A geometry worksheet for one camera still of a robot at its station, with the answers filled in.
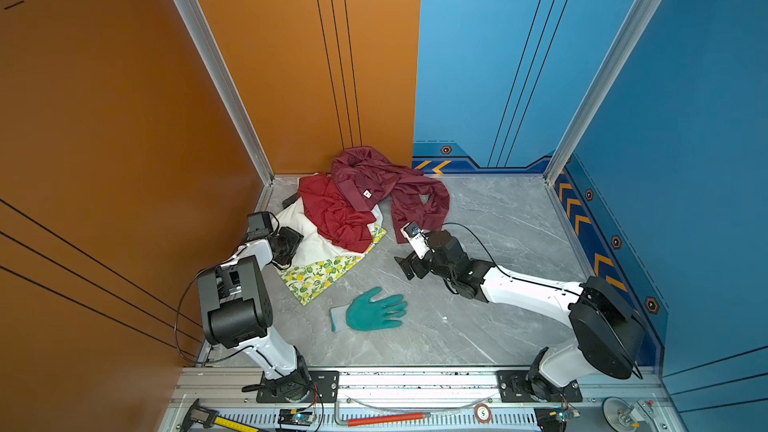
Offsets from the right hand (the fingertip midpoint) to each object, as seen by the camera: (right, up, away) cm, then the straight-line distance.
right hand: (406, 247), depth 85 cm
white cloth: (-30, -1, +12) cm, 32 cm away
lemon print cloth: (-30, -11, +7) cm, 33 cm away
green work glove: (-12, -19, -1) cm, 22 cm away
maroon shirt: (-12, +22, +23) cm, 34 cm away
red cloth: (-23, +9, +13) cm, 27 cm away
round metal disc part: (+48, -36, -15) cm, 62 cm away
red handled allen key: (-7, -38, -15) cm, 42 cm away
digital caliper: (-50, -37, -15) cm, 64 cm away
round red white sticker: (+18, -37, -14) cm, 44 cm away
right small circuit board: (+38, -37, -15) cm, 55 cm away
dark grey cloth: (-42, +14, +26) cm, 51 cm away
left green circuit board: (-28, -39, -14) cm, 49 cm away
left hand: (-34, +2, +12) cm, 36 cm away
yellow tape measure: (-40, -39, -16) cm, 58 cm away
